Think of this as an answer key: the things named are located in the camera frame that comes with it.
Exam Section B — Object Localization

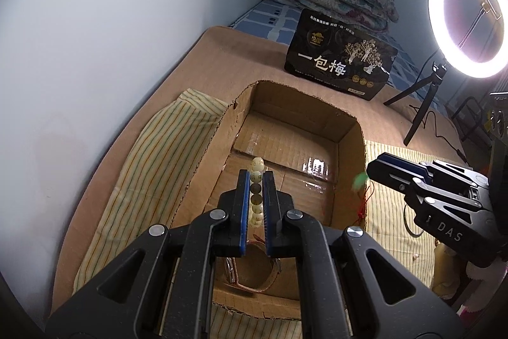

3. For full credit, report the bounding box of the cream wooden bead bracelet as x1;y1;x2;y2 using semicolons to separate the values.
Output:
249;156;267;228

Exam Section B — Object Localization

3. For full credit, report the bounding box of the black power cable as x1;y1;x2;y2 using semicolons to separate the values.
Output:
408;48;471;165

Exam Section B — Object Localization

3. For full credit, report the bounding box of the black printed gift box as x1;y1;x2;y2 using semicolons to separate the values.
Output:
284;9;398;101

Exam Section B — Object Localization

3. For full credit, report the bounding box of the black metal chair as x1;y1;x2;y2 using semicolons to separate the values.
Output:
451;96;492;150

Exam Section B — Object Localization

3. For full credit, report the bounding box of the red strap wristwatch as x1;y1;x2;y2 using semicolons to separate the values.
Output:
224;235;282;293

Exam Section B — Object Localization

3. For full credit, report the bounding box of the white ring light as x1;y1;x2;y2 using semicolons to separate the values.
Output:
428;0;507;78

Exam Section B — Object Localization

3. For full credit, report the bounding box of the right hand white glove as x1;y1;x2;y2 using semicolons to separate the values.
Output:
431;243;507;313

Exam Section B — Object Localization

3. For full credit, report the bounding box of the black mini tripod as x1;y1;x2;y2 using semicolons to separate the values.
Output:
383;60;450;146

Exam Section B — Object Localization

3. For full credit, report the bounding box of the blue checkered bedsheet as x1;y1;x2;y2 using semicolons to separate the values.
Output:
231;0;417;101

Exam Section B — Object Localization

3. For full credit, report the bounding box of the open cardboard box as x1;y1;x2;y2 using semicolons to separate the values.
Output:
168;79;369;320

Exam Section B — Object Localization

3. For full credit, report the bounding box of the brown bed mat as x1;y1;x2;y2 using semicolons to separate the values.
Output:
52;27;461;307

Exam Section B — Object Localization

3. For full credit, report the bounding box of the green jade pendant red cord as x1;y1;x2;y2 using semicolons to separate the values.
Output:
350;170;377;228

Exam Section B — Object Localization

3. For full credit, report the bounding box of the yellow striped cloth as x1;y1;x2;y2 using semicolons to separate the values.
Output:
73;88;445;339

